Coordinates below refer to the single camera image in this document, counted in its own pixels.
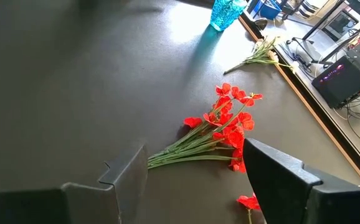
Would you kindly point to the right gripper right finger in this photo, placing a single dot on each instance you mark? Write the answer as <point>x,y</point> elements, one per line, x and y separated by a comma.
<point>286,186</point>

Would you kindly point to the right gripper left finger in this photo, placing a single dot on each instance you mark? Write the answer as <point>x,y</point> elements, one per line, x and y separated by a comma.
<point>124,174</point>

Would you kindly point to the long red flower bunch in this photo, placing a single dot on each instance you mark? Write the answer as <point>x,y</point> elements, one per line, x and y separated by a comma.
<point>248,201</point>
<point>236,138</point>

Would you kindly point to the white artificial flower bunch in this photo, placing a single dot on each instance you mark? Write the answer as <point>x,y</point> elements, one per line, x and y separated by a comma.
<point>261,56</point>

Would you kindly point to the blue glass vase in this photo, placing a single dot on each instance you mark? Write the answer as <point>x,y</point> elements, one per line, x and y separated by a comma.
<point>226,14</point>

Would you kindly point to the black table mat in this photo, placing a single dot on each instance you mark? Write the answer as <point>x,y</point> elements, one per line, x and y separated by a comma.
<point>74,93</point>

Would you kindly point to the black computer tower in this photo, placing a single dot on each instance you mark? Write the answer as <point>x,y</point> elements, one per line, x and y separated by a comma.
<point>342,81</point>

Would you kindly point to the small black rounded object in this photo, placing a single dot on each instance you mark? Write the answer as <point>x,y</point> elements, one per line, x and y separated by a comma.
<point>261,24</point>

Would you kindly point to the black framed screen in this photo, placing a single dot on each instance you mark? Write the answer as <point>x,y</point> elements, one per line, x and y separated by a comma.
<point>340,25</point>

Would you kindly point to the blue plastic bin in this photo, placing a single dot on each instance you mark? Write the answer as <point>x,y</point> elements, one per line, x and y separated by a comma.
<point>270,11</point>

